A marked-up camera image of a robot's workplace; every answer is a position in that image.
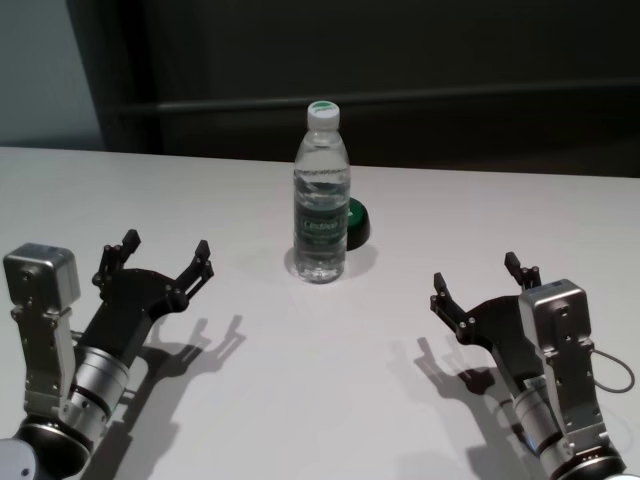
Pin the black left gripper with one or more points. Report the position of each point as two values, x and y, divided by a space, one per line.
132 310

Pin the grey horizontal rail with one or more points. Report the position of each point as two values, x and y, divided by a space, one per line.
400 105

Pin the green button black base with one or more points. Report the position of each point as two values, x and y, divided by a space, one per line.
359 222

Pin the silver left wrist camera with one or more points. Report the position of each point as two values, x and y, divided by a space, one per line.
42 300

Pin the clear water bottle green label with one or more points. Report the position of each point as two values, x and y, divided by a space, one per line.
321 225

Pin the dark vertical column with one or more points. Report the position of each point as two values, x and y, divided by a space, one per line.
132 75

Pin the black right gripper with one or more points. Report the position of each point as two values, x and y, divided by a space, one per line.
505 335

